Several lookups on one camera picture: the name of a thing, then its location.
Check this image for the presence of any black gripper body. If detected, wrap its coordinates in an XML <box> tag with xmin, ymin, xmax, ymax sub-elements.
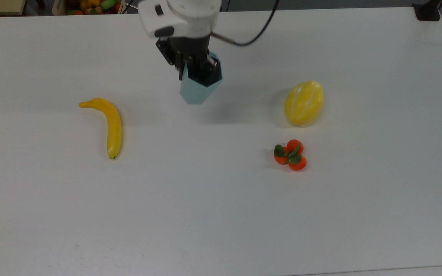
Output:
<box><xmin>156</xmin><ymin>34</ymin><xmax>221</xmax><ymax>77</ymax></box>

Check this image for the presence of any light blue hexagonal mug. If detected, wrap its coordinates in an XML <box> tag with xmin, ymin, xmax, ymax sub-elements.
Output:
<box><xmin>180</xmin><ymin>52</ymin><xmax>223</xmax><ymax>105</ymax></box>

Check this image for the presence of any yellow toy banana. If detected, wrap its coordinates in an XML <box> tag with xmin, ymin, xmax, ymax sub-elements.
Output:
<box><xmin>78</xmin><ymin>98</ymin><xmax>123</xmax><ymax>160</ymax></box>

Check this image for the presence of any yellow toy melon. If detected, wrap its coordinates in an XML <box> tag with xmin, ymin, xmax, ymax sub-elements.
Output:
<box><xmin>285</xmin><ymin>80</ymin><xmax>325</xmax><ymax>126</ymax></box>

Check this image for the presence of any box of toy fruit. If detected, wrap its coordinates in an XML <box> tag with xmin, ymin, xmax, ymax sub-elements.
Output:
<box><xmin>52</xmin><ymin>0</ymin><xmax>129</xmax><ymax>16</ymax></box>

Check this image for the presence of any orange tangerine cluster with leaves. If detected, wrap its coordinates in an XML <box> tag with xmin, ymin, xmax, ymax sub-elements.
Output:
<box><xmin>274</xmin><ymin>139</ymin><xmax>307</xmax><ymax>171</ymax></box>

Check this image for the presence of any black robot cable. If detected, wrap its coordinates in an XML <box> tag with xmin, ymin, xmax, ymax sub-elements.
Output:
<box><xmin>210</xmin><ymin>0</ymin><xmax>281</xmax><ymax>47</ymax></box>

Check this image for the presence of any black table clamp mount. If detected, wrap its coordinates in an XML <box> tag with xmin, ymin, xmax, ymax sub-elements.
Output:
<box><xmin>412</xmin><ymin>0</ymin><xmax>442</xmax><ymax>21</ymax></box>

